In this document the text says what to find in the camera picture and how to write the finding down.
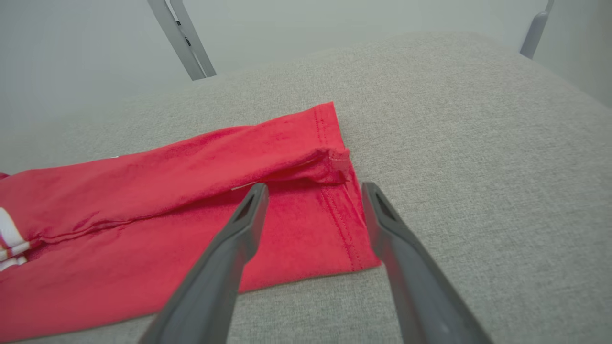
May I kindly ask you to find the grey partition post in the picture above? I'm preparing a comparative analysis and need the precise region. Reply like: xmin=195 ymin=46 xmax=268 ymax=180
xmin=169 ymin=0 xmax=217 ymax=77
xmin=520 ymin=0 xmax=555 ymax=59
xmin=147 ymin=0 xmax=207 ymax=81

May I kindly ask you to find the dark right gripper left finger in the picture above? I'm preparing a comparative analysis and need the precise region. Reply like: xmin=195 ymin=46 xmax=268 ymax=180
xmin=139 ymin=183 xmax=269 ymax=344

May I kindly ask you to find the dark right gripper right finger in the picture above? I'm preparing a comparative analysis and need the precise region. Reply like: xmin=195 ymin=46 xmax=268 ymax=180
xmin=361 ymin=182 xmax=493 ymax=344

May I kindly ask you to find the red shirt with white stripes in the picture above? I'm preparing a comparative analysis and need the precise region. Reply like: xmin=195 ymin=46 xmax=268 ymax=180
xmin=0 ymin=101 xmax=382 ymax=342

